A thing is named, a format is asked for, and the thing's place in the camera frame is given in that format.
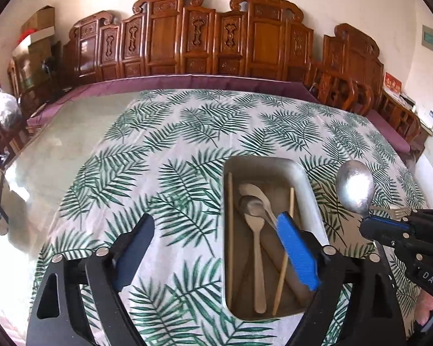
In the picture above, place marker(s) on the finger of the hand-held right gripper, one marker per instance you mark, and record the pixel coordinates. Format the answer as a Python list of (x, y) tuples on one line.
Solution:
[(427, 217), (384, 230)]

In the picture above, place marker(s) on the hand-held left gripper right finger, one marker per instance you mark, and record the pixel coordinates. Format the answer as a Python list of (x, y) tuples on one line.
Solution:
[(297, 248)]

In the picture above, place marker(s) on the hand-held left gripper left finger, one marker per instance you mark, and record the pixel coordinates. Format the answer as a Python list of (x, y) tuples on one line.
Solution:
[(133, 256)]

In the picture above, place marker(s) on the metal fork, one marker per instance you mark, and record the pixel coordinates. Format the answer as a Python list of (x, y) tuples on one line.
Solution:
[(391, 211)]

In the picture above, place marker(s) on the beige spoon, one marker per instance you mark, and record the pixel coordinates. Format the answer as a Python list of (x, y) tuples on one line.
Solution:
[(259, 277)]

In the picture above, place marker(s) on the large metal spoon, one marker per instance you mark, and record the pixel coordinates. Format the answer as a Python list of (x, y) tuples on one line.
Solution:
[(354, 187)]

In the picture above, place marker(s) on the large white plastic spoon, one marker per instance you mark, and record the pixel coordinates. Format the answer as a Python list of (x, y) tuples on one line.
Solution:
[(254, 190)]

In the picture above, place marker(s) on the rectangular metal tray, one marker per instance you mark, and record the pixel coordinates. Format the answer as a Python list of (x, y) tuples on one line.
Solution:
[(272, 174)]

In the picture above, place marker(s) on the person's right hand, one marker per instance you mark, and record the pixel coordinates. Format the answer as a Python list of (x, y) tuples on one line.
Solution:
[(426, 310)]

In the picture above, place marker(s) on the short purple seat cushion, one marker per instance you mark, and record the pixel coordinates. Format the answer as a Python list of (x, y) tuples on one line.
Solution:
[(388, 129)]

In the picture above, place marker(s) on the white tabletop device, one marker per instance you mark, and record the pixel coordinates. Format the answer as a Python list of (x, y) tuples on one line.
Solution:
[(427, 116)]

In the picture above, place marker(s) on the wooden side table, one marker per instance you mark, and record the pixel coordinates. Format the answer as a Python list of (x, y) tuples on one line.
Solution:
[(400, 115)]

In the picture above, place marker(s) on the green leaf print tablecloth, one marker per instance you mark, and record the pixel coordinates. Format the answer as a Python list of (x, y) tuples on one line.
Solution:
[(187, 158)]

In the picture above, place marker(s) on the red card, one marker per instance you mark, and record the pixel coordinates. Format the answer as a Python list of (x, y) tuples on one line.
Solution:
[(392, 83)]

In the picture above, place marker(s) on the curved wooden armchair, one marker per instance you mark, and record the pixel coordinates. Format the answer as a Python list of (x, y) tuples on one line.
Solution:
[(332, 90)]

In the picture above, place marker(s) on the narrow carved wooden chair back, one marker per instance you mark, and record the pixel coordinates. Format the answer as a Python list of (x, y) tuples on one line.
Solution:
[(357, 57)]

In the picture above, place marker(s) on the long purple seat cushion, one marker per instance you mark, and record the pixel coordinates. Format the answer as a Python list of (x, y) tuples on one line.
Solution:
[(166, 83)]

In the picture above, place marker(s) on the clear plastic bag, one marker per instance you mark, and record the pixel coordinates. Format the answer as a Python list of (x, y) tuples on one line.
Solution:
[(6, 108)]

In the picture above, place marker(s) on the dark wooden cabinet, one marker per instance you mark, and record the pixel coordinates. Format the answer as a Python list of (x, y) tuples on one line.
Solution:
[(32, 75)]

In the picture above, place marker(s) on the wide carved wooden sofa back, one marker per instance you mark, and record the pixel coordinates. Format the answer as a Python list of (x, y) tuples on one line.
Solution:
[(187, 43)]

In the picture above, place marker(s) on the cardboard box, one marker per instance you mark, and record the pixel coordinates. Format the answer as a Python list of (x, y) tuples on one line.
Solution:
[(39, 20)]

